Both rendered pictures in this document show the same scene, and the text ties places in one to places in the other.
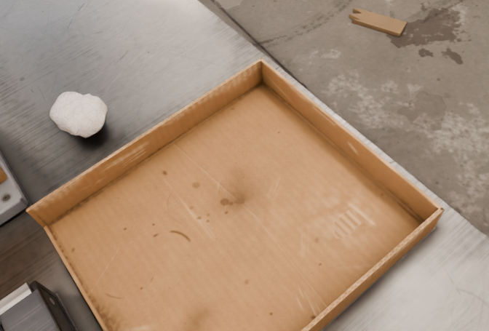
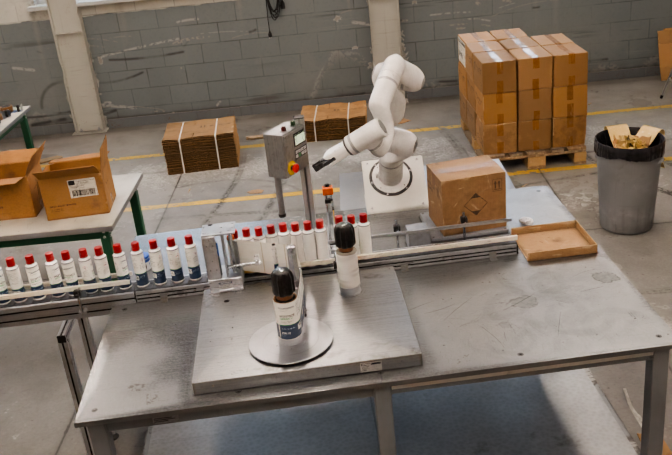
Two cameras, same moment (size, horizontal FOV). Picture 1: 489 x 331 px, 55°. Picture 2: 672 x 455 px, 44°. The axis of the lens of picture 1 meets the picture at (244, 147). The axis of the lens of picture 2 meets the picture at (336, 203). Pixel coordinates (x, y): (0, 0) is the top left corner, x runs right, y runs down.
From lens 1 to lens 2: 3.41 m
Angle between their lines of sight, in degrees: 38
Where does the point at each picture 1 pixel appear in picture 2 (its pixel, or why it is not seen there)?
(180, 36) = (559, 216)
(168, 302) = (534, 248)
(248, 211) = (558, 242)
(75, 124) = (525, 220)
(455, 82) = not seen: outside the picture
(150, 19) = (552, 211)
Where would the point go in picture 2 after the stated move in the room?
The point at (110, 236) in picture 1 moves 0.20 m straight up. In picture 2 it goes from (525, 239) to (525, 198)
